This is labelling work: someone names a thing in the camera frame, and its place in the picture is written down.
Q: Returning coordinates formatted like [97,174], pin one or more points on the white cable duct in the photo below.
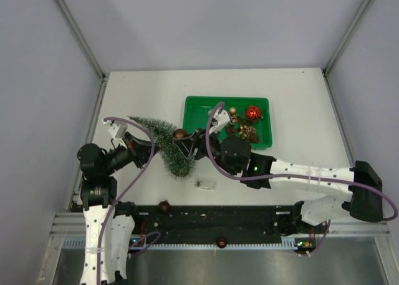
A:
[285,244]

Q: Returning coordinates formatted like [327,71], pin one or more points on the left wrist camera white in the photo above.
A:
[116,128]

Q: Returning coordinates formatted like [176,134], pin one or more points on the right aluminium frame post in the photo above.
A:
[350,31]

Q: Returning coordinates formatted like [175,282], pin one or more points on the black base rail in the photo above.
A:
[238,224]

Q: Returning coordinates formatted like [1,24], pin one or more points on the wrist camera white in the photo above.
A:
[116,128]
[220,119]

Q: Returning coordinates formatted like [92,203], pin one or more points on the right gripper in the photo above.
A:
[186,144]

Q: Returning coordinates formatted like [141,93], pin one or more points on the brown ribbon pine cone decoration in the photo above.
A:
[242,130]

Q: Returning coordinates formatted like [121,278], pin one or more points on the aluminium frame post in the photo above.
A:
[350,31]
[79,37]

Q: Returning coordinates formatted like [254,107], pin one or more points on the left aluminium frame post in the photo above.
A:
[79,37]

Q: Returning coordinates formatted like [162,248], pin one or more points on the large brown matte bauble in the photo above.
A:
[164,207]

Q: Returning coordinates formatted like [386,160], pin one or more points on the large red glitter bauble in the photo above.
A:
[253,114]

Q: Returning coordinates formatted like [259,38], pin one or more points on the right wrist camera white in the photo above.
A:
[220,119]

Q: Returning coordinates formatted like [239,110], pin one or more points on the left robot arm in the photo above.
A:
[108,221]

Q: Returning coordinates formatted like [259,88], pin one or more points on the clear battery box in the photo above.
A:
[204,184]

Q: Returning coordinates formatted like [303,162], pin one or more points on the small brown shiny bauble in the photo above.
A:
[221,242]

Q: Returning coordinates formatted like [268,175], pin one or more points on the small green christmas tree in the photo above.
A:
[162,133]

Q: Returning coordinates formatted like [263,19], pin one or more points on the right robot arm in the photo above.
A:
[353,191]

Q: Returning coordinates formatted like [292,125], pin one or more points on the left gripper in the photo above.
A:
[138,149]

